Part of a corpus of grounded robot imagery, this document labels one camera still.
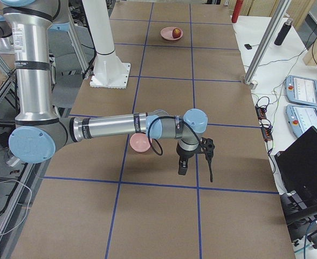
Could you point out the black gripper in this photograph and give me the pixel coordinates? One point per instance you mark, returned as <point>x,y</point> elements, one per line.
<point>184,156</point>

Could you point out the pink bowl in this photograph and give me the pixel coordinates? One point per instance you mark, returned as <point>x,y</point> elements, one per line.
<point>139,142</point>

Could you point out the red apple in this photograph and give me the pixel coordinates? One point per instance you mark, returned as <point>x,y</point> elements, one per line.
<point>176,33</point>

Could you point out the pink plate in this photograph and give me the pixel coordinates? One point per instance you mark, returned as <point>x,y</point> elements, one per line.
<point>166,33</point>

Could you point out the orange black usb hub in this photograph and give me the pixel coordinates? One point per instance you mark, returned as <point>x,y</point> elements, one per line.
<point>265,125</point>

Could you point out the black laptop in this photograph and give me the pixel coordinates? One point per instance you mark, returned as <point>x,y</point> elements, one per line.
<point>298,165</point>

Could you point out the near blue teach pendant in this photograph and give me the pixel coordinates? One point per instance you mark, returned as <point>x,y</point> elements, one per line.
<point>301,118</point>

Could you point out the blue teach pendant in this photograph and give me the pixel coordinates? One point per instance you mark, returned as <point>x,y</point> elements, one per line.
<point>301,118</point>
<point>300,90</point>

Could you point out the far blue teach pendant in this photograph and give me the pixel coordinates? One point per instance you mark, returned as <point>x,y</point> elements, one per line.
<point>300,90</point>

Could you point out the red cylinder bottle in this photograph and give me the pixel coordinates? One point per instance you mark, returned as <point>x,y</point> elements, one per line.
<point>237,10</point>

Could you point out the black water bottle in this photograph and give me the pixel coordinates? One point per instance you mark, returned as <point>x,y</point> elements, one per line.
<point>283,32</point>

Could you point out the aluminium frame post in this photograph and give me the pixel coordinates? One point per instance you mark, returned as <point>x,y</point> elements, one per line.
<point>265,41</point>

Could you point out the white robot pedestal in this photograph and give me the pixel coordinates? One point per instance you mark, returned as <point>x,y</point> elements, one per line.
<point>109,71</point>

